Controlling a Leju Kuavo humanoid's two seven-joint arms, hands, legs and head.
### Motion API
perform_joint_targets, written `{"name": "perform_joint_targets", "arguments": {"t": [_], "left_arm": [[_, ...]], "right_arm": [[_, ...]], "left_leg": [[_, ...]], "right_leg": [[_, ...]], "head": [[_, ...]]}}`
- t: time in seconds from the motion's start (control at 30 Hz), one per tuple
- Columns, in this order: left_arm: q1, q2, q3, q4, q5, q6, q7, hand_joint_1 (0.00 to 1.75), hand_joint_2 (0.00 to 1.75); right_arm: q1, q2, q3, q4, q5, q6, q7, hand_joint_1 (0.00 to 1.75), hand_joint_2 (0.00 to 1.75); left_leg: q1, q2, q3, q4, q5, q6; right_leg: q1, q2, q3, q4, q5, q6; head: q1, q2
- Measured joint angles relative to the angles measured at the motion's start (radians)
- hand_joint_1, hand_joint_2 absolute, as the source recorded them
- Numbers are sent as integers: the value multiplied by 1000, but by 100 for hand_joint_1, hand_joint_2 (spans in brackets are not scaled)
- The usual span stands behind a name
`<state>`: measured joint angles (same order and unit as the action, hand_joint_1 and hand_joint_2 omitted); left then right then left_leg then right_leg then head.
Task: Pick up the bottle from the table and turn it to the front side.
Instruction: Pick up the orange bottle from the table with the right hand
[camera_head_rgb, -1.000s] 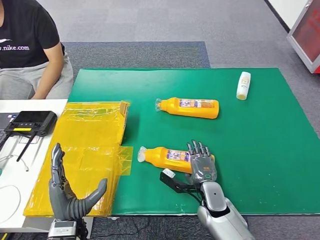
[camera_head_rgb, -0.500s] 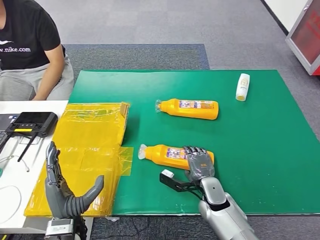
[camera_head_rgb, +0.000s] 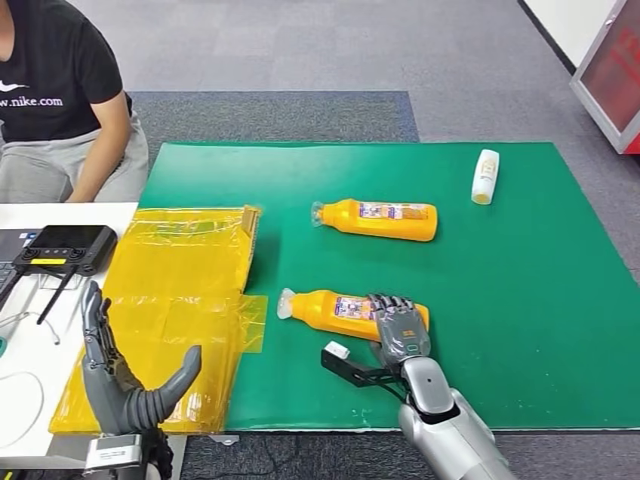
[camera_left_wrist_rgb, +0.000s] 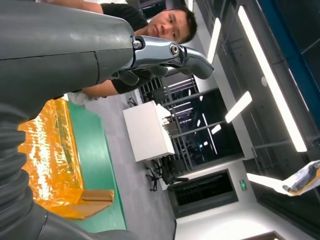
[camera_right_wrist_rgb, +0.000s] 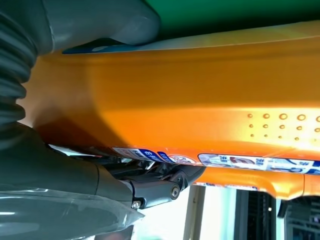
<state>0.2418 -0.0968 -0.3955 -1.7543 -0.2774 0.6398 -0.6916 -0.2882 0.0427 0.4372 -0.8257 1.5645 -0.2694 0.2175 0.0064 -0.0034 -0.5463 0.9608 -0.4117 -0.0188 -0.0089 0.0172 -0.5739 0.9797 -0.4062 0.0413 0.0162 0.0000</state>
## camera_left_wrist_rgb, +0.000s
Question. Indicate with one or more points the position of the round white ceiling sensor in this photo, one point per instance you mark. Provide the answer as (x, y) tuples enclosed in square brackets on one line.
[(264, 82)]

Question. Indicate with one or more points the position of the yellow film-wrapped cardboard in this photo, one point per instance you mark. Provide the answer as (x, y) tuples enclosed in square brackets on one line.
[(50, 155)]

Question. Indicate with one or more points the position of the crumpled silver plastic wrap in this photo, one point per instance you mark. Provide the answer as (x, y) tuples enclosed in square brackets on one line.
[(302, 180)]

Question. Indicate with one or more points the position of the long white ceiling light strip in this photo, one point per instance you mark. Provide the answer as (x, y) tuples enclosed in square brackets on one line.
[(272, 82)]

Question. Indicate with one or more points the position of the black office chair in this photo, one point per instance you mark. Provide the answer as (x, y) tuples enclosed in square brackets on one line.
[(167, 175)]

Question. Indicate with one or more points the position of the person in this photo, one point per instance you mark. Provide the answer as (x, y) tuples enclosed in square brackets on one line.
[(164, 24)]

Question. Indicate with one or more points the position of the white cabinet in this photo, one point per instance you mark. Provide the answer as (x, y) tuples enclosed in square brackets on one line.
[(146, 132)]

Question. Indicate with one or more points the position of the green exit sign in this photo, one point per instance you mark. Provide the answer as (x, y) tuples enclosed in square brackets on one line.
[(242, 185)]

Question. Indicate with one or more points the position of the dark slatted doorway frame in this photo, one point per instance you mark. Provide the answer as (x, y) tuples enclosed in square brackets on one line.
[(202, 195)]

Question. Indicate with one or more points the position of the black framed glass partition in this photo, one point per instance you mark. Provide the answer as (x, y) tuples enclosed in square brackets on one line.
[(189, 142)]

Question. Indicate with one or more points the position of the short white ceiling light strip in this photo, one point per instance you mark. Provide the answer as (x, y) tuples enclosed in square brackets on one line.
[(238, 106), (190, 5), (263, 181), (214, 39)]

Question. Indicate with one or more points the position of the green table mat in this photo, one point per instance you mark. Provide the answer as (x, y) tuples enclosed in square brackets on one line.
[(97, 159)]

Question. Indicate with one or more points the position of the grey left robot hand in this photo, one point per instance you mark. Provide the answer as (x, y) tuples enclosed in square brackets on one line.
[(62, 46)]

